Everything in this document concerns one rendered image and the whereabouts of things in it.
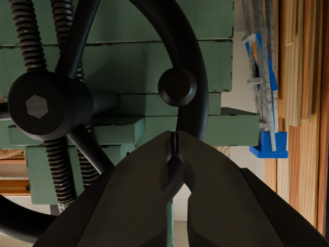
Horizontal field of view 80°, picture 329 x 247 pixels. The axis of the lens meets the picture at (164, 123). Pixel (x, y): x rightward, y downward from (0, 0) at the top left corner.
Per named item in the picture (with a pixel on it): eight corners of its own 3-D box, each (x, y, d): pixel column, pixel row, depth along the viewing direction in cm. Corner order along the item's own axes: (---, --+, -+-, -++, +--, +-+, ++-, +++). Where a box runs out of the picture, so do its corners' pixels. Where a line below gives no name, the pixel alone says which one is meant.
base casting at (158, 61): (236, 38, 34) (235, 92, 35) (195, 73, 91) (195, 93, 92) (-17, 46, 35) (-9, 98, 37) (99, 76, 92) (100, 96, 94)
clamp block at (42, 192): (124, 144, 27) (127, 205, 29) (139, 128, 41) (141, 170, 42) (20, 146, 28) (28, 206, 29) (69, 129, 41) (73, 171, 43)
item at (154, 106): (221, 92, 35) (221, 114, 36) (202, 93, 56) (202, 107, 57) (3, 97, 37) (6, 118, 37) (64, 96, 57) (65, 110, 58)
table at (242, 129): (294, 120, 26) (292, 164, 27) (228, 107, 56) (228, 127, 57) (-138, 128, 28) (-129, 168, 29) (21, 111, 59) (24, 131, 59)
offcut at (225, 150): (217, 144, 38) (216, 167, 39) (230, 142, 40) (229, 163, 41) (206, 141, 41) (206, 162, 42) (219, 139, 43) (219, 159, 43)
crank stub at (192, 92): (158, 111, 12) (152, 67, 11) (162, 105, 17) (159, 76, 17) (201, 105, 11) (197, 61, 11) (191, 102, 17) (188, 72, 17)
